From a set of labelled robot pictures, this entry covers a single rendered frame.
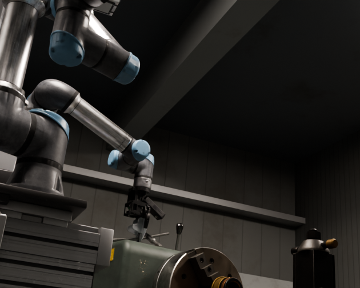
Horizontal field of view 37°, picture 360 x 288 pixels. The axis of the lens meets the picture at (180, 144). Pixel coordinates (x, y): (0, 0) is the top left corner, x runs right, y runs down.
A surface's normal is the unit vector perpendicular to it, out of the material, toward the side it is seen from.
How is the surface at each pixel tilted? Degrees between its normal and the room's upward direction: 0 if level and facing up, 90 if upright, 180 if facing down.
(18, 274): 90
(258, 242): 90
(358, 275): 90
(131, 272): 90
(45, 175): 73
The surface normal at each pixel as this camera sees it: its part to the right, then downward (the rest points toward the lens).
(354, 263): -0.91, -0.23
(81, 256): 0.40, -0.34
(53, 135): 0.71, -0.23
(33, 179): 0.21, -0.64
